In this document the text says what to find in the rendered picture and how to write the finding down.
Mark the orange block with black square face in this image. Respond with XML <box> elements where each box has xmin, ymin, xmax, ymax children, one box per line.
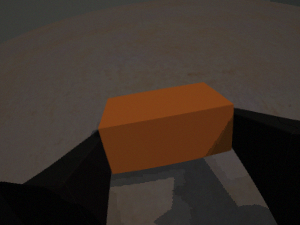
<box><xmin>98</xmin><ymin>83</ymin><xmax>234</xmax><ymax>174</ymax></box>

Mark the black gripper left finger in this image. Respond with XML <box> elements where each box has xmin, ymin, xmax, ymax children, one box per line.
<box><xmin>0</xmin><ymin>131</ymin><xmax>112</xmax><ymax>225</ymax></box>

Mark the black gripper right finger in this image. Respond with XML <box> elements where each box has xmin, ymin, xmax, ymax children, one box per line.
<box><xmin>232</xmin><ymin>108</ymin><xmax>300</xmax><ymax>225</ymax></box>

